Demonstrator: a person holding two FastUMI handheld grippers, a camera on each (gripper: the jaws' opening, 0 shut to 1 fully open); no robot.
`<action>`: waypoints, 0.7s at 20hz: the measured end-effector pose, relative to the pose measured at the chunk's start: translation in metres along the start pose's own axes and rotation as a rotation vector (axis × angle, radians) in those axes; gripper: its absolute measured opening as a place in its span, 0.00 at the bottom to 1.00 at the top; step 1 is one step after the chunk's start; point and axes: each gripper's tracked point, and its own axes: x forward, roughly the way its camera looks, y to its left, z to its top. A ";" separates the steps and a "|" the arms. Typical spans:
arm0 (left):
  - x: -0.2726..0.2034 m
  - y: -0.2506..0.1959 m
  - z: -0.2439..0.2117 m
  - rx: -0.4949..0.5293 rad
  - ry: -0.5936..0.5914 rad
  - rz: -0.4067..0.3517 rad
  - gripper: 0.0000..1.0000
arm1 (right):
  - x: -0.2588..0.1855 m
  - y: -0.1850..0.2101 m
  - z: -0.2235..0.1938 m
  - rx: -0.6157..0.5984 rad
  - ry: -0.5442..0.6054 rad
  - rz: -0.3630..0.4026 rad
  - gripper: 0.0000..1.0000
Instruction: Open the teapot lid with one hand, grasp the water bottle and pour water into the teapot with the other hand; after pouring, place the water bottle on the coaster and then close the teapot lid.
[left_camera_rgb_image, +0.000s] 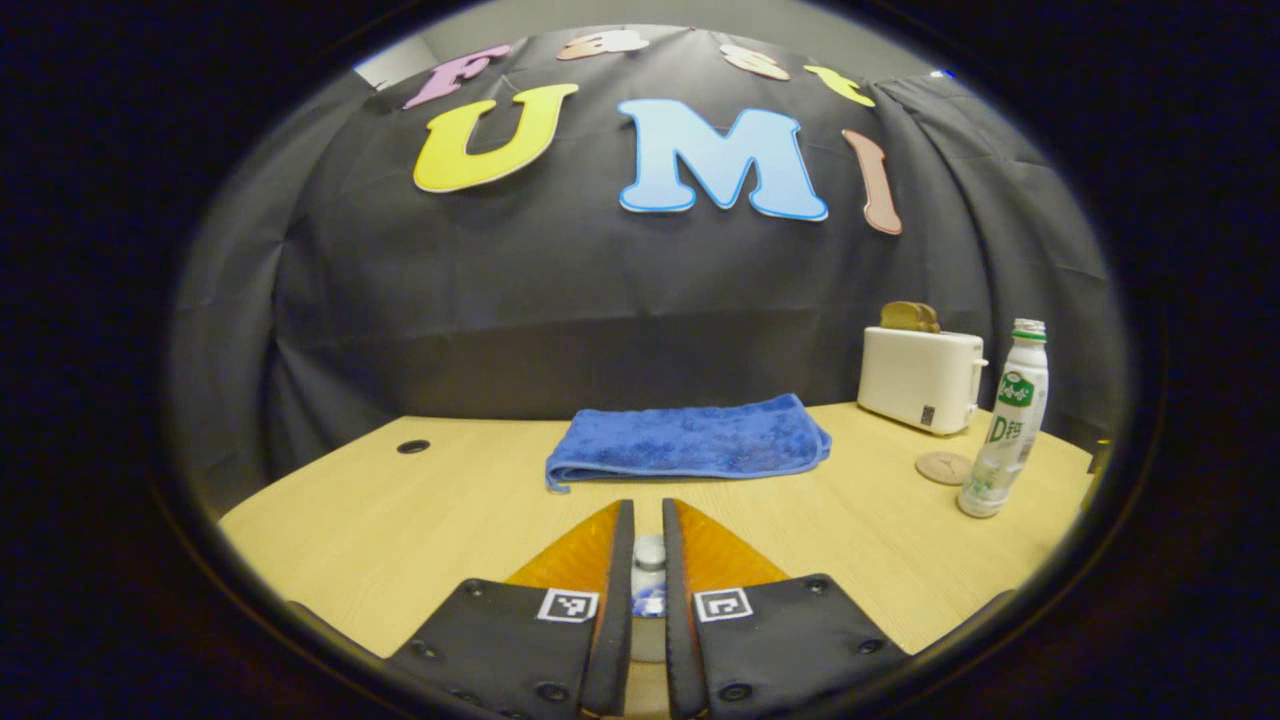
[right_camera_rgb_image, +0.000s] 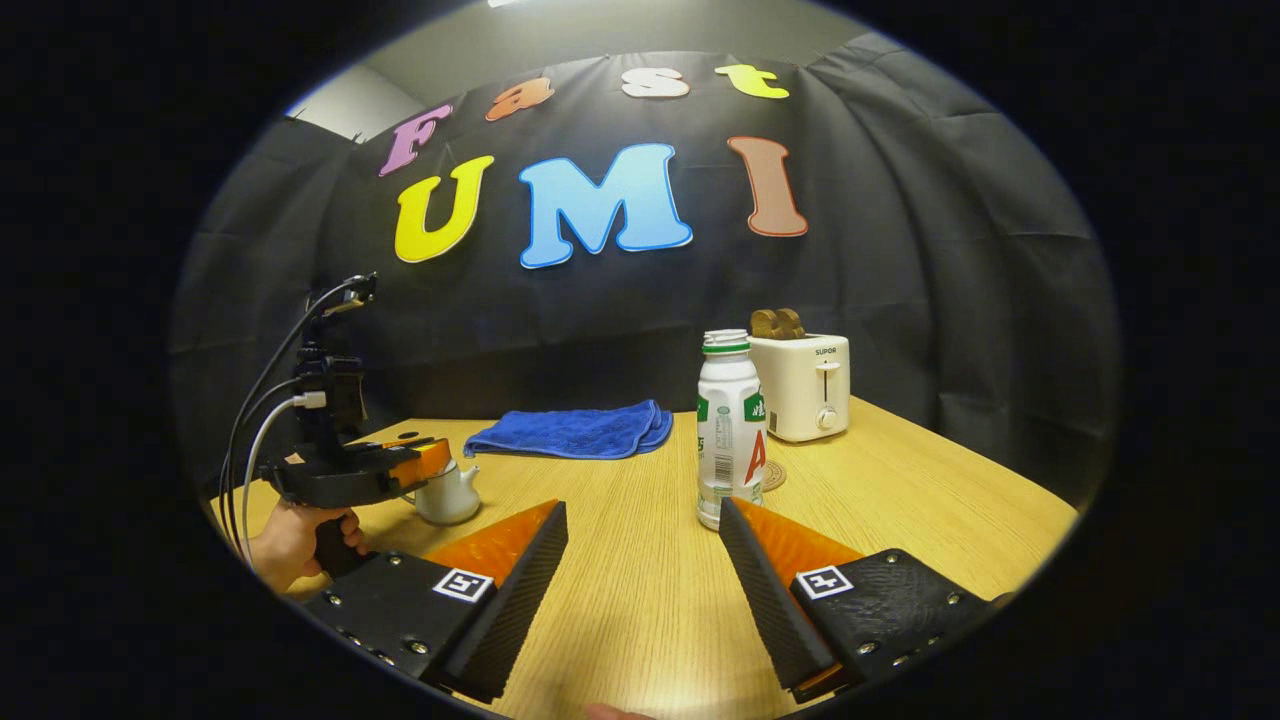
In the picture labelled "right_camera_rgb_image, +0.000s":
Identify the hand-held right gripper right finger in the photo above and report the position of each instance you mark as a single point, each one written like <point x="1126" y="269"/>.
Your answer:
<point x="765" y="590"/>

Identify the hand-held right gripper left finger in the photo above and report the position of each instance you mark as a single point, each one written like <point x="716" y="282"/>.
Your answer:
<point x="520" y="590"/>

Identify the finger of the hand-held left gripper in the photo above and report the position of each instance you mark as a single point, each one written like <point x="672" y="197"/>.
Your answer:
<point x="425" y="462"/>

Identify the white teacup with spout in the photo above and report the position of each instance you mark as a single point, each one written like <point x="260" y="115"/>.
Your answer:
<point x="448" y="500"/>

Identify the round brown coaster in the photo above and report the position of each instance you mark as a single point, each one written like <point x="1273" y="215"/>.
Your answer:
<point x="775" y="475"/>

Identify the white plastic water bottle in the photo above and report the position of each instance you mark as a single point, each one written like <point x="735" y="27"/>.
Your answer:
<point x="730" y="440"/>

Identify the blue towel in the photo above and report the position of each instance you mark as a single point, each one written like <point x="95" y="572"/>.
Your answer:
<point x="570" y="430"/>

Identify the white toaster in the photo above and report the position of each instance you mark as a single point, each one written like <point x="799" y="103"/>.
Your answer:
<point x="800" y="390"/>

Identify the brown bread slices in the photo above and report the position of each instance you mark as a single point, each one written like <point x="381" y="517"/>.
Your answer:
<point x="778" y="324"/>

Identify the black backdrop cloth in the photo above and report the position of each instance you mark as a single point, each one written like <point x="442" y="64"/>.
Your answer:
<point x="950" y="300"/>

